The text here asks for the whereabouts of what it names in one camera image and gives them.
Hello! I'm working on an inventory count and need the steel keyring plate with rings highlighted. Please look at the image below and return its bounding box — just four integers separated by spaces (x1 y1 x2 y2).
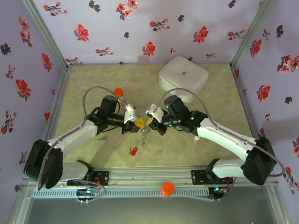
140 125 151 147

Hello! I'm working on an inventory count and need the white zip case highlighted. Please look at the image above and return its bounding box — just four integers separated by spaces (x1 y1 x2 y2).
158 56 209 104

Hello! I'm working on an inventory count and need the orange round cap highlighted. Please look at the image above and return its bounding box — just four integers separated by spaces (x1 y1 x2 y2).
162 181 176 197

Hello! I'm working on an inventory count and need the grey metal panel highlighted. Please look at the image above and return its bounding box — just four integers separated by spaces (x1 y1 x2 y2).
7 197 293 224

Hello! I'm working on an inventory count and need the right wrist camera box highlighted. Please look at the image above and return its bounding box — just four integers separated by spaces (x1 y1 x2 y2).
144 103 165 123

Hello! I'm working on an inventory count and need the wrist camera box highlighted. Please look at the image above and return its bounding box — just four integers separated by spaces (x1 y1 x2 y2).
144 103 165 123
123 103 136 124

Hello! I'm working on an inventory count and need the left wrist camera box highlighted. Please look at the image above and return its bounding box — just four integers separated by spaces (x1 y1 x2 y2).
123 103 136 124

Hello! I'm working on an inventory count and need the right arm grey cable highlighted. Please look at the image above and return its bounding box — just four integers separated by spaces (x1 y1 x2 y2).
157 88 286 196

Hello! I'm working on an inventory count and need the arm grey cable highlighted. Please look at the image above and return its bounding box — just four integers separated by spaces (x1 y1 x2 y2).
36 86 128 191
157 88 286 196

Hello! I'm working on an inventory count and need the left arm grey cable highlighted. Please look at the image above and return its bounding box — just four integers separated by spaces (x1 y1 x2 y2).
36 86 128 191

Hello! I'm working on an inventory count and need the long aluminium base rail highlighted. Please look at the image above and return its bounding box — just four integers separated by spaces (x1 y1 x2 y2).
23 166 279 187

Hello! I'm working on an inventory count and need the aluminium side rail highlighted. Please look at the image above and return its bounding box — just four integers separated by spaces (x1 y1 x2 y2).
38 65 72 168
230 64 274 168

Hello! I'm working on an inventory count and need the grey slotted cable duct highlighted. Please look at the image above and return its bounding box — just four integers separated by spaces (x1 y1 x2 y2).
31 188 210 199

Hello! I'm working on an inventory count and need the aluminium frame post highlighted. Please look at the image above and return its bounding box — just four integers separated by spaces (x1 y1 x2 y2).
230 0 274 66
21 0 69 69

